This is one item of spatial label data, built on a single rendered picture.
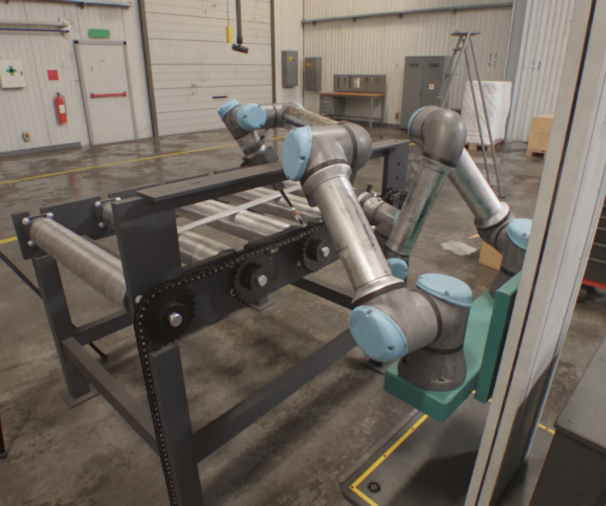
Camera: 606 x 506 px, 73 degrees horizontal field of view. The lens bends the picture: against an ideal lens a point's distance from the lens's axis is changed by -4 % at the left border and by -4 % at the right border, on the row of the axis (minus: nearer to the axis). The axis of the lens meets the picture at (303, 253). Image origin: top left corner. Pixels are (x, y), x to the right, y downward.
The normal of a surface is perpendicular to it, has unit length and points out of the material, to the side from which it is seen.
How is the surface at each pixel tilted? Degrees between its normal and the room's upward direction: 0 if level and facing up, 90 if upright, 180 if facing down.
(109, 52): 90
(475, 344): 0
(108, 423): 0
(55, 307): 90
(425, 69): 90
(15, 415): 0
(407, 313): 45
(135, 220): 90
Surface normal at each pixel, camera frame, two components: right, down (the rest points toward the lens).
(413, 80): -0.68, 0.29
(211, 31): 0.74, 0.26
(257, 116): 0.50, 0.22
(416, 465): 0.00, -0.92
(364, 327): -0.81, 0.32
